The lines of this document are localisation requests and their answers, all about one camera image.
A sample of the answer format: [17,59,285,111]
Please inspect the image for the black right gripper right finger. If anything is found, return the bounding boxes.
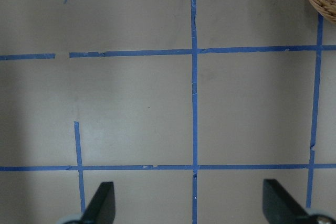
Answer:
[262,179,318,224]

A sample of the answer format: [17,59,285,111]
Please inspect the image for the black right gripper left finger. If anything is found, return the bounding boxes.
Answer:
[80,182,116,224]

